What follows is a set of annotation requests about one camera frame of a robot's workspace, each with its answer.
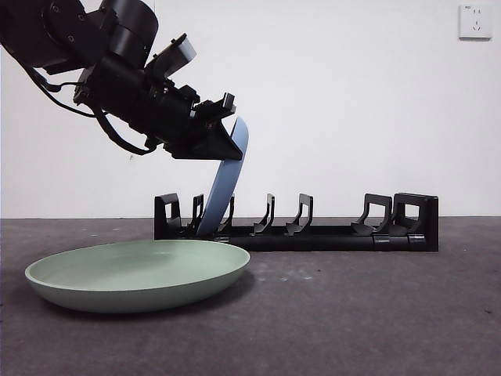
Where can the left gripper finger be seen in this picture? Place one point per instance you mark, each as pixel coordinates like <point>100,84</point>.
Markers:
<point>219,149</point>

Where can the blue round plate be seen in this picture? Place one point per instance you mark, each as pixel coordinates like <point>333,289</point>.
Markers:
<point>229,176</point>

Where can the pale green round plate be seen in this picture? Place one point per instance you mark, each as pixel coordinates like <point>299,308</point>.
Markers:
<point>137,282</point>

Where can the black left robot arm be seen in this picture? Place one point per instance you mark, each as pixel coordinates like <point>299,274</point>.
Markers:
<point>58,35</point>

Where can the black plastic plate rack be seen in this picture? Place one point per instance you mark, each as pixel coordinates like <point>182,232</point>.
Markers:
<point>332,242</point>

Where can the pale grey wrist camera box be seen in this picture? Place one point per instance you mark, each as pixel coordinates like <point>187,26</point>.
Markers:
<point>184,51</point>

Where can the white wall socket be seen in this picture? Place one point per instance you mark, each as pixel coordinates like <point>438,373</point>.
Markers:
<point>475,21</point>

